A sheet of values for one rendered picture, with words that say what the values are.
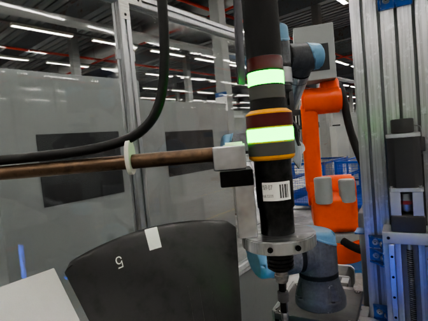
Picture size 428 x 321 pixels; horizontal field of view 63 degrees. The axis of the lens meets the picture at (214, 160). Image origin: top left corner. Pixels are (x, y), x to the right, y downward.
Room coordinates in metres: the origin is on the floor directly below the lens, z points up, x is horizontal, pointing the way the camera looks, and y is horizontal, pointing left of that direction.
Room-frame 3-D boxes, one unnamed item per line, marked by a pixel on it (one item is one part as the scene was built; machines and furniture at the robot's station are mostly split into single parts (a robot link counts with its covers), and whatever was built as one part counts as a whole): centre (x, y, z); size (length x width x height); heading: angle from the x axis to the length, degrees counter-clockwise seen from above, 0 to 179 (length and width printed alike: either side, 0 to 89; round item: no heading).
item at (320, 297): (1.04, -0.29, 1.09); 0.15 x 0.15 x 0.10
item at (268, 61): (0.33, -0.05, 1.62); 0.03 x 0.03 x 0.01
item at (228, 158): (0.33, -0.04, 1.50); 0.09 x 0.07 x 0.10; 87
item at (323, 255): (1.04, -0.28, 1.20); 0.13 x 0.12 x 0.14; 102
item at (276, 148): (0.33, -0.05, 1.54); 0.04 x 0.04 x 0.01
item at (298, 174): (7.36, -2.19, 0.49); 1.27 x 0.88 x 0.98; 139
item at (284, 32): (0.90, -0.18, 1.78); 0.09 x 0.08 x 0.11; 12
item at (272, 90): (0.33, -0.05, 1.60); 0.03 x 0.03 x 0.01
